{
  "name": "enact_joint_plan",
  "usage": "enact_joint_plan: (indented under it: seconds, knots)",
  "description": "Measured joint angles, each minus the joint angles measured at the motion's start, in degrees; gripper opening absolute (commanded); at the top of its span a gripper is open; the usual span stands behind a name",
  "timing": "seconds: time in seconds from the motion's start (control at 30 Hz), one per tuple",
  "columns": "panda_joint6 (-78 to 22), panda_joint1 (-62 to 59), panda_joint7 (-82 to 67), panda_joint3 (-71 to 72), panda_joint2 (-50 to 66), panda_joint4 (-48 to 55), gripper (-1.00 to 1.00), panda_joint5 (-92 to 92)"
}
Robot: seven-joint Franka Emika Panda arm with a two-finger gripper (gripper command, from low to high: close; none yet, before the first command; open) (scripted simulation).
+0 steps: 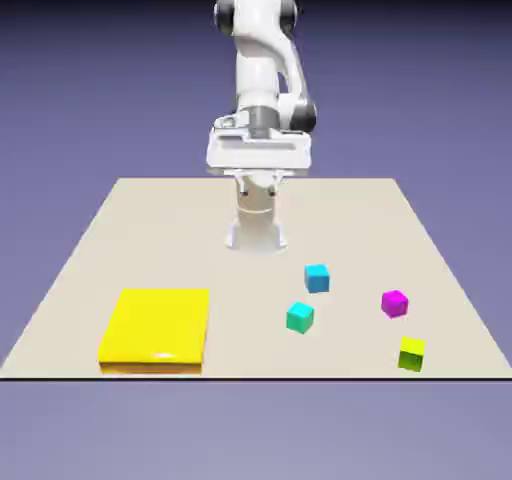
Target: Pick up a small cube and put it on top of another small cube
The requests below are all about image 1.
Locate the small yellow-green cube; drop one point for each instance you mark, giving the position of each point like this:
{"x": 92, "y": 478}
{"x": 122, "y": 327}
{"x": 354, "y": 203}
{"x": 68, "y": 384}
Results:
{"x": 412, "y": 354}

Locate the small teal cube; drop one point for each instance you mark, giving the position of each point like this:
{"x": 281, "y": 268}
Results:
{"x": 300, "y": 317}

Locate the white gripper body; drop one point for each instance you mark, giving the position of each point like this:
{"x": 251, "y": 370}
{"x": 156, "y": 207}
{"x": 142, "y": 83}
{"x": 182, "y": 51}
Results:
{"x": 258, "y": 156}

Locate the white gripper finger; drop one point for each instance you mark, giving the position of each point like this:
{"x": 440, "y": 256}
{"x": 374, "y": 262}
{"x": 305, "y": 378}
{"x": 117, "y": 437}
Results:
{"x": 242, "y": 187}
{"x": 273, "y": 187}

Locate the large yellow box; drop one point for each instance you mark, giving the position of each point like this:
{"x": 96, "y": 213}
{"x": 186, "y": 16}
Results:
{"x": 156, "y": 326}

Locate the small blue cube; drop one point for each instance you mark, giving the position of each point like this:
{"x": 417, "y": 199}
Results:
{"x": 316, "y": 278}

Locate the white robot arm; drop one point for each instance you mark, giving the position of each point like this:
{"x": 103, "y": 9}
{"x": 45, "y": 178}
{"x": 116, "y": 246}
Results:
{"x": 256, "y": 48}

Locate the small magenta cube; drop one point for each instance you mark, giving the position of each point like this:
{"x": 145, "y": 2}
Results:
{"x": 394, "y": 304}

